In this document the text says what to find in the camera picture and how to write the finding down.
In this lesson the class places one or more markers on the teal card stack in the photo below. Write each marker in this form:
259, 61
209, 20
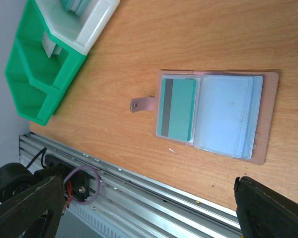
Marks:
76, 6

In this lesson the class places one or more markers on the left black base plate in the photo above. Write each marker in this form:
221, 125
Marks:
80, 180

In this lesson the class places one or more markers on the green plastic tray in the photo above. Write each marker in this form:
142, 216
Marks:
38, 83

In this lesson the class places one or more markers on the clear plastic bin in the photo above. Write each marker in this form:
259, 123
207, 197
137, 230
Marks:
78, 32

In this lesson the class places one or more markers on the grey slotted cable duct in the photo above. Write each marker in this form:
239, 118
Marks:
85, 222

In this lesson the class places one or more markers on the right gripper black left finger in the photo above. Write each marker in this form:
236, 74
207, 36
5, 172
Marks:
18, 214

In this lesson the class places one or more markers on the teal magnetic stripe card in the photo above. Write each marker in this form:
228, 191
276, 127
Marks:
176, 107

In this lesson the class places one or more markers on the grey card in tray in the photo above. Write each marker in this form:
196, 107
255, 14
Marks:
50, 47

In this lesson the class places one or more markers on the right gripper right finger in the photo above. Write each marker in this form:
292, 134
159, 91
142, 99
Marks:
262, 212

